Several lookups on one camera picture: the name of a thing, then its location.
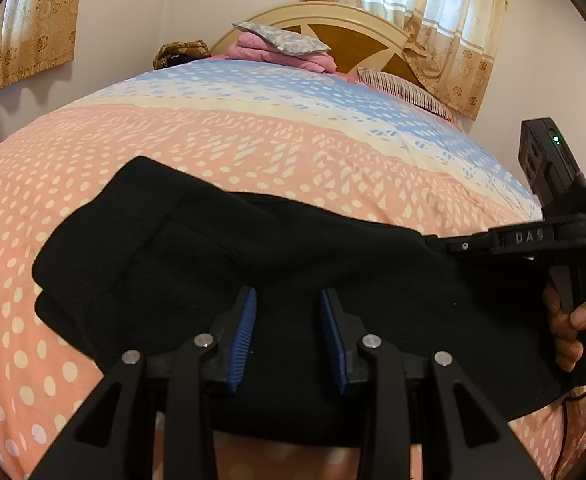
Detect cream wooden headboard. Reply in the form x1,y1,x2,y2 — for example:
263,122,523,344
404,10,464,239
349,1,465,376
210,2,426,93

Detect grey patterned pillow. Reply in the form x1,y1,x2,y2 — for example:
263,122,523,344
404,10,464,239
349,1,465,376
232,21,331,57

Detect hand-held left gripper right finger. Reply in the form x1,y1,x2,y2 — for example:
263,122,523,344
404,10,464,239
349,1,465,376
319,289,544,480

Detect person's right hand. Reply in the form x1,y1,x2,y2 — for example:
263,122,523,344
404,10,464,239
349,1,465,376
543,280,586,373

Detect polka-dot bedspread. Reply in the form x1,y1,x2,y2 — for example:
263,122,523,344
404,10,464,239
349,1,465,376
0,55,586,480

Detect black pants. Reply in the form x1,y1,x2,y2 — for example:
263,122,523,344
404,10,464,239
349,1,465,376
32,156,586,448

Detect pink folded blanket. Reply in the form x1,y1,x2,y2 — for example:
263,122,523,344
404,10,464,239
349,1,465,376
228,32,336,75

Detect striped pillow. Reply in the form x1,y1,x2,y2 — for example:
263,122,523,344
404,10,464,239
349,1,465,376
357,67,454,123

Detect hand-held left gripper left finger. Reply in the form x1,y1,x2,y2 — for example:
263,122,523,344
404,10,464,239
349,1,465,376
30,287,258,480

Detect black cable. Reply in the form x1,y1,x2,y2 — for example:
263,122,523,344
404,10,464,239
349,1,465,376
553,172,586,480

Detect brown patterned cloth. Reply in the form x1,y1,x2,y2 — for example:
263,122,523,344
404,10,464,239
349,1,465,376
153,40,211,68

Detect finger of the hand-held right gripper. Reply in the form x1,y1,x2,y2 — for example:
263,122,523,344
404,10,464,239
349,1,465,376
422,231,494,257

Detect beige floral curtain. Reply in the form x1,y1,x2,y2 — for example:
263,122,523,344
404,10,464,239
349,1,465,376
300,0,508,121
0,0,89,108

